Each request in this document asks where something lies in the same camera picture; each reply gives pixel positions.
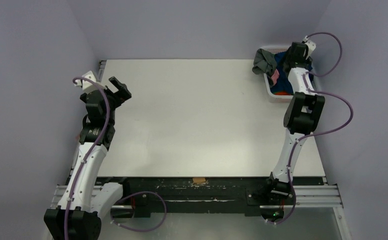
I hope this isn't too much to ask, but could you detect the dark blue t shirt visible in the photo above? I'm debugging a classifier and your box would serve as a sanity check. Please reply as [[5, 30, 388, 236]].
[[270, 51, 294, 95]]

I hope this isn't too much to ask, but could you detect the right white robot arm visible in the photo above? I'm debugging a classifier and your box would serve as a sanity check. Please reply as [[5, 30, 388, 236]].
[[252, 40, 325, 205]]

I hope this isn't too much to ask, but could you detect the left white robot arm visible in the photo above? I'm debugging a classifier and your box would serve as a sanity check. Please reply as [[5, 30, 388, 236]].
[[43, 75, 132, 240]]

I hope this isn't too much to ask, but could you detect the pink cloth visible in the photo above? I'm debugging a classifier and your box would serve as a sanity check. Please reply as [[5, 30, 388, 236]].
[[268, 69, 280, 87]]

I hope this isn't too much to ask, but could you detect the grey t shirt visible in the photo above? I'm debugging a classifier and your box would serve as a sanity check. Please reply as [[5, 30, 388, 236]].
[[252, 48, 278, 77]]

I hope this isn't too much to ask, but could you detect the orange t shirt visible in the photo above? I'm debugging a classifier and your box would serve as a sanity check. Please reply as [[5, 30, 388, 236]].
[[273, 91, 292, 96]]

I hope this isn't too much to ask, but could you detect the white plastic laundry basket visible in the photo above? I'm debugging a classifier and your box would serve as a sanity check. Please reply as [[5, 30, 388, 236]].
[[252, 41, 316, 103]]

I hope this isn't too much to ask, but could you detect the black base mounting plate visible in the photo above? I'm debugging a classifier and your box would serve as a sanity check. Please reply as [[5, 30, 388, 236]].
[[64, 176, 325, 220]]

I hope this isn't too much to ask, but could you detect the brown tape piece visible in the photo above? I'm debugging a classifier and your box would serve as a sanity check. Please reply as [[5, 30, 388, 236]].
[[192, 177, 207, 185]]

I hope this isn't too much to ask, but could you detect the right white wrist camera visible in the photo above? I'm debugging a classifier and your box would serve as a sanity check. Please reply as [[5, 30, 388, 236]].
[[302, 36, 317, 59]]

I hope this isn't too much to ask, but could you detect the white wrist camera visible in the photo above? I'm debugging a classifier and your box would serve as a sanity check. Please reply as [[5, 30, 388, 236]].
[[302, 36, 317, 59], [80, 70, 106, 94]]

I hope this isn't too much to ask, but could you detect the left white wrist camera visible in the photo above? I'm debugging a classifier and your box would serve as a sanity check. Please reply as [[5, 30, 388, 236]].
[[80, 70, 106, 94]]

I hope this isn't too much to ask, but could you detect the aluminium frame rail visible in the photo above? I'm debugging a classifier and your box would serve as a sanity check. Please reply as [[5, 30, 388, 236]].
[[50, 184, 344, 210]]

